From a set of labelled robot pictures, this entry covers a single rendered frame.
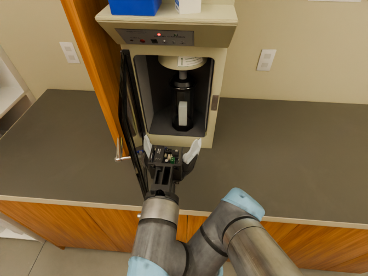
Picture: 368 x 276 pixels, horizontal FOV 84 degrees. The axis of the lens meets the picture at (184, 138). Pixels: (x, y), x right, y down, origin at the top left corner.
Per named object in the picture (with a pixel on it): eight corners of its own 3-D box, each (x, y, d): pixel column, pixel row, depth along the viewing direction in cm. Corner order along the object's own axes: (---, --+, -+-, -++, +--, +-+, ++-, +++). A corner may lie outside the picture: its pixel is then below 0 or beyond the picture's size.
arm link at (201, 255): (243, 263, 39) (205, 249, 34) (207, 306, 40) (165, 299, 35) (222, 233, 46) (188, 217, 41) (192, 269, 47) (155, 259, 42)
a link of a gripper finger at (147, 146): (144, 122, 53) (160, 146, 48) (147, 137, 58) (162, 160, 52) (133, 127, 52) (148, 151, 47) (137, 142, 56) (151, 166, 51)
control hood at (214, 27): (118, 40, 60) (109, 1, 53) (228, 44, 59) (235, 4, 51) (105, 59, 53) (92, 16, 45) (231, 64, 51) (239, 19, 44)
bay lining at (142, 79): (156, 99, 106) (147, 26, 80) (206, 102, 104) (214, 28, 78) (147, 133, 89) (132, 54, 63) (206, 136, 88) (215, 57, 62)
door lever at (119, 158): (134, 138, 64) (133, 133, 62) (135, 163, 58) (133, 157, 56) (117, 141, 63) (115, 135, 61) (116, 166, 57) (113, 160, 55)
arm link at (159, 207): (177, 233, 42) (138, 229, 42) (179, 211, 45) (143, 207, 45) (177, 219, 36) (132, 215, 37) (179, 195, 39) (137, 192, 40)
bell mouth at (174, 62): (161, 46, 80) (160, 31, 76) (207, 47, 79) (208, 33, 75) (154, 69, 68) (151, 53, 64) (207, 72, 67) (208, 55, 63)
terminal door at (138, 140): (143, 139, 90) (124, 50, 61) (148, 203, 70) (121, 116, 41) (141, 139, 90) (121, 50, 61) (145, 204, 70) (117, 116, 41)
